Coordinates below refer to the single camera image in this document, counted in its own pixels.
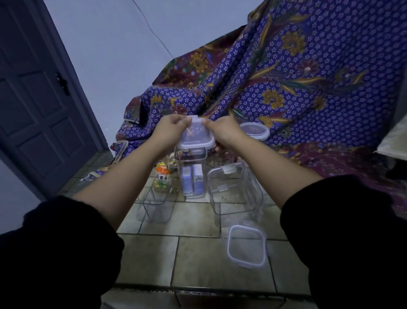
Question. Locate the person's left hand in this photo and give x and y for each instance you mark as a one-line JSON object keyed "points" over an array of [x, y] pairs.
{"points": [[168, 131]]}

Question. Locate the person's right hand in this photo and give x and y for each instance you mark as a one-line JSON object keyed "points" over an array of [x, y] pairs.
{"points": [[226, 131]]}

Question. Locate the person's right fingers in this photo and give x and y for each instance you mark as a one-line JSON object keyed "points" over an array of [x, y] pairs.
{"points": [[209, 123]]}

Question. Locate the person's left fingers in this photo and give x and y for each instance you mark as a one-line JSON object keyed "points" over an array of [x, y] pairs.
{"points": [[183, 119]]}

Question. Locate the clear square lid purple seal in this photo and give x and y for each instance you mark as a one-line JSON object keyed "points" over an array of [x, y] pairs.
{"points": [[196, 135], [246, 245]]}

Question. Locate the person's right forearm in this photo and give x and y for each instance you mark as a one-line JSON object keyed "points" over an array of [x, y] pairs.
{"points": [[273, 170]]}

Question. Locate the person's left forearm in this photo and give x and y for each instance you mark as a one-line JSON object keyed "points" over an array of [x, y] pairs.
{"points": [[122, 183]]}

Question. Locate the round clear container with lid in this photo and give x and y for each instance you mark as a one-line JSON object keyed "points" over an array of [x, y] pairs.
{"points": [[255, 130]]}

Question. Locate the tall clear plastic container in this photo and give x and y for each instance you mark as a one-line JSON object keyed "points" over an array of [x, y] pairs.
{"points": [[191, 173]]}

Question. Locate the blue white carton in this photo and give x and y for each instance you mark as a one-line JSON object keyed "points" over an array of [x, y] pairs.
{"points": [[186, 180], [198, 179]]}

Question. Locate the orange green snack packet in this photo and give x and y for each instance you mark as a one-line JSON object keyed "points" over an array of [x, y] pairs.
{"points": [[162, 175]]}

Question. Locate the wide clear plastic container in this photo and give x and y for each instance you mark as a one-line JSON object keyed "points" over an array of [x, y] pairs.
{"points": [[233, 191]]}

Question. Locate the small clear plastic container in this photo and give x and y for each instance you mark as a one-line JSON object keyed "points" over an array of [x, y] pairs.
{"points": [[158, 203]]}

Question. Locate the purple floral batik cloth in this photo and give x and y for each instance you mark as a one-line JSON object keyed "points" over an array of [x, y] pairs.
{"points": [[305, 82]]}

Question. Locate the dark panelled door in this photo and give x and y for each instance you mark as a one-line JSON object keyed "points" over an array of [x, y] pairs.
{"points": [[38, 105]]}

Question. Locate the black right sleeve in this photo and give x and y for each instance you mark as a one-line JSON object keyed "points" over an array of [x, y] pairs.
{"points": [[346, 242]]}

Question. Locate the black sleeve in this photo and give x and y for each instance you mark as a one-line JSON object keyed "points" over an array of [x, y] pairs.
{"points": [[346, 242], [57, 254]]}

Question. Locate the black left sleeve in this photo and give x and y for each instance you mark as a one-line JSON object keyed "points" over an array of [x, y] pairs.
{"points": [[57, 254]]}

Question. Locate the white cushion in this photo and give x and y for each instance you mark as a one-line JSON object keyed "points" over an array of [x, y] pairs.
{"points": [[393, 140]]}

